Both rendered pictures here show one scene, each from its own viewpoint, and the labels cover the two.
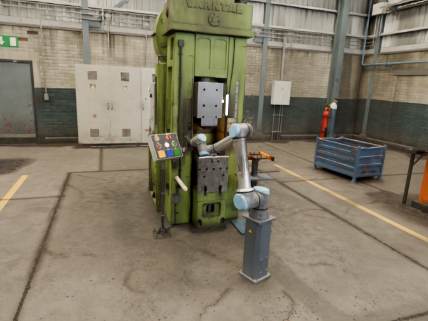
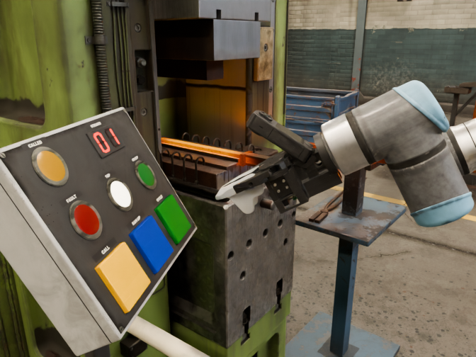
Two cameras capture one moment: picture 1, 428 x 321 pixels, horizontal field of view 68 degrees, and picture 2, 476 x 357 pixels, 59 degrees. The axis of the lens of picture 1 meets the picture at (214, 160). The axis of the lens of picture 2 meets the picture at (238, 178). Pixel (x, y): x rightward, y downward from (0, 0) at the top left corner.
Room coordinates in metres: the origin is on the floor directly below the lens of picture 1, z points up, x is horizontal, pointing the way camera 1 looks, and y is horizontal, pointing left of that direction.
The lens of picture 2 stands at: (2.76, 0.71, 1.33)
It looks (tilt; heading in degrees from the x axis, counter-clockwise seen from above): 19 degrees down; 326
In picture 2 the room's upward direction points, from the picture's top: straight up
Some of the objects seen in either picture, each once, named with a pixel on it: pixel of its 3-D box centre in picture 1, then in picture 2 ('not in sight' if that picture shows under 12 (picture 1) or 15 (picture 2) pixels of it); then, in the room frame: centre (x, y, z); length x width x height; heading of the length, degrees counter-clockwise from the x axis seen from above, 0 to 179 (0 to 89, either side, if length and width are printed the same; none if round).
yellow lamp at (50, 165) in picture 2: not in sight; (50, 166); (3.34, 0.62, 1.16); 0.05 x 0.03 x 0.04; 109
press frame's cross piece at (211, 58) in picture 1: (206, 57); not in sight; (4.06, 0.15, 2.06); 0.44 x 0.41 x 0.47; 19
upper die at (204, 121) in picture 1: (204, 120); (179, 40); (3.90, 0.14, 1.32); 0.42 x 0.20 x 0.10; 19
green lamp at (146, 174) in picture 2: not in sight; (145, 175); (3.45, 0.45, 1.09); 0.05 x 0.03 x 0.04; 109
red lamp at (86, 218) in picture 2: not in sight; (86, 219); (3.31, 0.59, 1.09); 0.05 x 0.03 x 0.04; 109
